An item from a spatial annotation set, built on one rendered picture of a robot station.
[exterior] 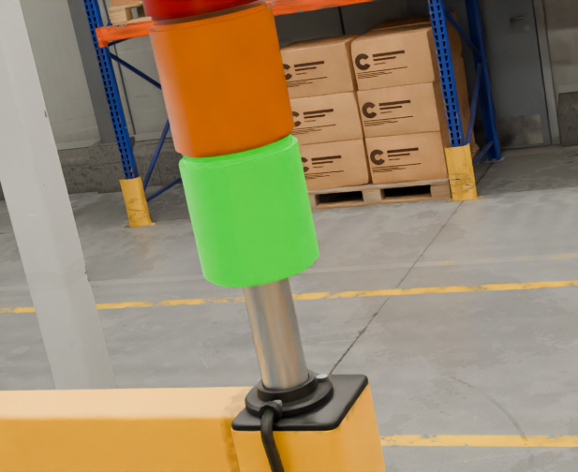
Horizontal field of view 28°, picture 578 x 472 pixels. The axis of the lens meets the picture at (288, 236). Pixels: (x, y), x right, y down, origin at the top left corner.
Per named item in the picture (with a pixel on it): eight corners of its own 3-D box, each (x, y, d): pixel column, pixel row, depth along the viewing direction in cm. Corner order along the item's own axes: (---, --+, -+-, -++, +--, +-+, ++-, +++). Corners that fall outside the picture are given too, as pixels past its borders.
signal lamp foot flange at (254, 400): (231, 418, 50) (228, 400, 50) (265, 378, 54) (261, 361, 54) (315, 418, 49) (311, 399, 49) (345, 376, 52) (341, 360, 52)
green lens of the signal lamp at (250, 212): (185, 291, 48) (155, 169, 47) (232, 250, 53) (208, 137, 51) (295, 286, 46) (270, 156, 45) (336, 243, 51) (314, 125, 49)
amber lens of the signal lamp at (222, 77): (155, 164, 47) (125, 32, 46) (207, 132, 51) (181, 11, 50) (269, 152, 45) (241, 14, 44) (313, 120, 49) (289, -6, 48)
